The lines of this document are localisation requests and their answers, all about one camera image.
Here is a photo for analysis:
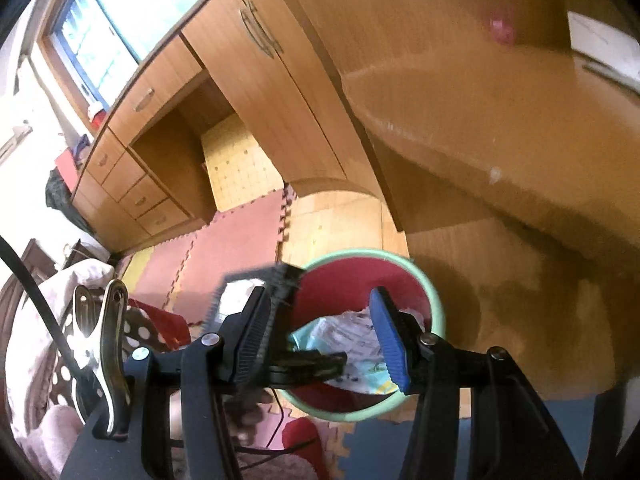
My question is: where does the wooden desk with drawers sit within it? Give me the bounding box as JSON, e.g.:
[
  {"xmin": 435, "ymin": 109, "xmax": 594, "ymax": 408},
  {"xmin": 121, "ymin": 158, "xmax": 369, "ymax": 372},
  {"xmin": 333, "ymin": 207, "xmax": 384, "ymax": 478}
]
[
  {"xmin": 42, "ymin": 0, "xmax": 236, "ymax": 111},
  {"xmin": 70, "ymin": 0, "xmax": 396, "ymax": 256}
]

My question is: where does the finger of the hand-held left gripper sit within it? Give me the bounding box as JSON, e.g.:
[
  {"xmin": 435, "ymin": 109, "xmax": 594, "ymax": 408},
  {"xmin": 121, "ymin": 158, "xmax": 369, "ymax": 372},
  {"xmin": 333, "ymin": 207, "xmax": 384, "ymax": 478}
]
[{"xmin": 267, "ymin": 350, "xmax": 349, "ymax": 388}]

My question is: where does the black cable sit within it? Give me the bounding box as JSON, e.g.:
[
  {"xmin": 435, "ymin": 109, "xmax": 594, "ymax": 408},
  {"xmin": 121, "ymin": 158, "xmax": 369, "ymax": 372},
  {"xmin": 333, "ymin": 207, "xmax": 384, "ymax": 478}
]
[{"xmin": 0, "ymin": 234, "xmax": 83, "ymax": 381}]

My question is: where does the pink foam floor mat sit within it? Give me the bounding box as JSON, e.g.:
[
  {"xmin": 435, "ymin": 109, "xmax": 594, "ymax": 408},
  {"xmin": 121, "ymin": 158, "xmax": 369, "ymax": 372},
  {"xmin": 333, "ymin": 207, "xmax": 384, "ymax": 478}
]
[{"xmin": 127, "ymin": 185, "xmax": 293, "ymax": 321}]

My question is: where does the blue foam floor mat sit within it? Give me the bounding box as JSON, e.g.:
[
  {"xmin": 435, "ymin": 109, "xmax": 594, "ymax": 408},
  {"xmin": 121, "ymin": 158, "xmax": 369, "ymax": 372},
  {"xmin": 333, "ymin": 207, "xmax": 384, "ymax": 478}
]
[{"xmin": 345, "ymin": 395, "xmax": 601, "ymax": 480}]

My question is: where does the red bin with mint rim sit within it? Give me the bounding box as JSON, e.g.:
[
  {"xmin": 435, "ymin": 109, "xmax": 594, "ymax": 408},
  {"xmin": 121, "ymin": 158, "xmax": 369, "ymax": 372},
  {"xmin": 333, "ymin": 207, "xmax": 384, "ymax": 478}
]
[{"xmin": 272, "ymin": 249, "xmax": 446, "ymax": 423}]

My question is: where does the white printed plastic wrapper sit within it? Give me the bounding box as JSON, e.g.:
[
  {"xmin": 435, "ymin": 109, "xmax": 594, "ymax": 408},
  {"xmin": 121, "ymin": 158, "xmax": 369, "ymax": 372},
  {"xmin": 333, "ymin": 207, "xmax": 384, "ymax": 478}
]
[{"xmin": 289, "ymin": 310, "xmax": 403, "ymax": 396}]

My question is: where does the red cloth with gold print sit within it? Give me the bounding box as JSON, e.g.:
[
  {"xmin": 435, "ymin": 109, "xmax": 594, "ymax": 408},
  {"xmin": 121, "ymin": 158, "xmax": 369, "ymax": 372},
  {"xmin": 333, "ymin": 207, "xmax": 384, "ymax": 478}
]
[{"xmin": 127, "ymin": 297, "xmax": 191, "ymax": 356}]

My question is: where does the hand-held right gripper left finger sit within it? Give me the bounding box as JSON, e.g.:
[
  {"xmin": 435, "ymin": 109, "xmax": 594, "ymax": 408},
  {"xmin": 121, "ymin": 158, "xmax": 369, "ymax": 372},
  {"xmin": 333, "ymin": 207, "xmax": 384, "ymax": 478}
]
[{"xmin": 60, "ymin": 285, "xmax": 281, "ymax": 480}]

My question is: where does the small pink object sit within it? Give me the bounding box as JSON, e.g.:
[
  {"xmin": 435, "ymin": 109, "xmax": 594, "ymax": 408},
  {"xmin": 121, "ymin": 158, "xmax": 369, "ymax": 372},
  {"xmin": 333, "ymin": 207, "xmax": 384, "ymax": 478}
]
[{"xmin": 487, "ymin": 10, "xmax": 516, "ymax": 46}]

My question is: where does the black bag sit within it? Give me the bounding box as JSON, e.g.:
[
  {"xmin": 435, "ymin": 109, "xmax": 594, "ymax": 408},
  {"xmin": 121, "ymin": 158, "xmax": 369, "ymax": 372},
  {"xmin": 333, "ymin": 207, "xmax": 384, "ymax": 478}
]
[{"xmin": 45, "ymin": 170, "xmax": 96, "ymax": 233}]

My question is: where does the red box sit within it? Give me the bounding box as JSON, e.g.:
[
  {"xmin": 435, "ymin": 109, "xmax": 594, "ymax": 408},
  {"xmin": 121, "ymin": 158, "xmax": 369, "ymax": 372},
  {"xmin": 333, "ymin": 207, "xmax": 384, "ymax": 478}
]
[{"xmin": 55, "ymin": 150, "xmax": 86, "ymax": 188}]

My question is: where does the brown polka dot cloth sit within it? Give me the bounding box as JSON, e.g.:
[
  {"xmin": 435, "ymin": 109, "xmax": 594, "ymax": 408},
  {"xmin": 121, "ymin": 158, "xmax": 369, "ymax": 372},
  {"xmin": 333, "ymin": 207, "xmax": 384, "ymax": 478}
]
[{"xmin": 30, "ymin": 305, "xmax": 156, "ymax": 411}]

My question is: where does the person's left hand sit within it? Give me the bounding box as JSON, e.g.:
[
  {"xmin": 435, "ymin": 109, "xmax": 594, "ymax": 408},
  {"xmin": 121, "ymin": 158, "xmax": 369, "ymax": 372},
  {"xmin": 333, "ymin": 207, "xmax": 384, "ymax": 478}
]
[{"xmin": 222, "ymin": 387, "xmax": 276, "ymax": 456}]

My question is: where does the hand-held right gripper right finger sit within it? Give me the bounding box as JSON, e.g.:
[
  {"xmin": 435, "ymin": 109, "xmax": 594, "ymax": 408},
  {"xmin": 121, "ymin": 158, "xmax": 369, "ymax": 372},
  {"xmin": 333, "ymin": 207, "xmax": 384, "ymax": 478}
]
[{"xmin": 369, "ymin": 286, "xmax": 583, "ymax": 480}]

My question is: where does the white paper sheet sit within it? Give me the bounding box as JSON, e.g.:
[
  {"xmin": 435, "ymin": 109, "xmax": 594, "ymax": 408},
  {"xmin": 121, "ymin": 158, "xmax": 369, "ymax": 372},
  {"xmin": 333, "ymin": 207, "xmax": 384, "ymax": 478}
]
[{"xmin": 567, "ymin": 10, "xmax": 640, "ymax": 86}]

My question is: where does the yellow foam floor mat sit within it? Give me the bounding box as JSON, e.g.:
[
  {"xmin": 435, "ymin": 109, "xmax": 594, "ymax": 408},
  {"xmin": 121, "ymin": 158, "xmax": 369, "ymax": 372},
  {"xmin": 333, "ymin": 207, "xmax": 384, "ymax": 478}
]
[{"xmin": 120, "ymin": 247, "xmax": 156, "ymax": 286}]

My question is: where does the metal spring clip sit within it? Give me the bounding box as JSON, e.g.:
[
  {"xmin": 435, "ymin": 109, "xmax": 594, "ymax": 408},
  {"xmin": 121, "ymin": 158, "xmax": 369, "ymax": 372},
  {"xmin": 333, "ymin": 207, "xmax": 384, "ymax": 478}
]
[{"xmin": 70, "ymin": 280, "xmax": 136, "ymax": 441}]

